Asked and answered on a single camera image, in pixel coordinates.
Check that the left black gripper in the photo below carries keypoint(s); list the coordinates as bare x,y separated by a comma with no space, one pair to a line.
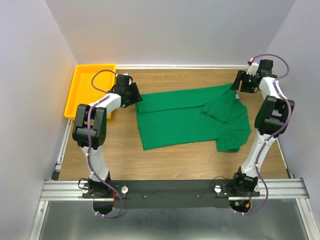
136,96

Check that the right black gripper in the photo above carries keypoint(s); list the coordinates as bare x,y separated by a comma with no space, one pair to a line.
241,75

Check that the green t shirt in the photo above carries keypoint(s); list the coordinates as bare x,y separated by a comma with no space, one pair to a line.
193,115

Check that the yellow plastic tray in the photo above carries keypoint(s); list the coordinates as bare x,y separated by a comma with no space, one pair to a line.
81,90

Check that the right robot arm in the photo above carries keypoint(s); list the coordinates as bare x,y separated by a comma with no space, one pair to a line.
271,121

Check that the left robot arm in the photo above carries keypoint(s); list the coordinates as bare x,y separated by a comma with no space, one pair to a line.
90,130

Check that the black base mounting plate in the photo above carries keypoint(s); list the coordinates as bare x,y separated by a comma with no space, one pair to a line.
169,194

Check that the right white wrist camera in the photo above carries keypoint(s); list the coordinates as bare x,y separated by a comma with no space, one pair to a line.
253,67

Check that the aluminium front rail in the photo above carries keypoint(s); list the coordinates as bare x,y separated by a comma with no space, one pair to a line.
293,188

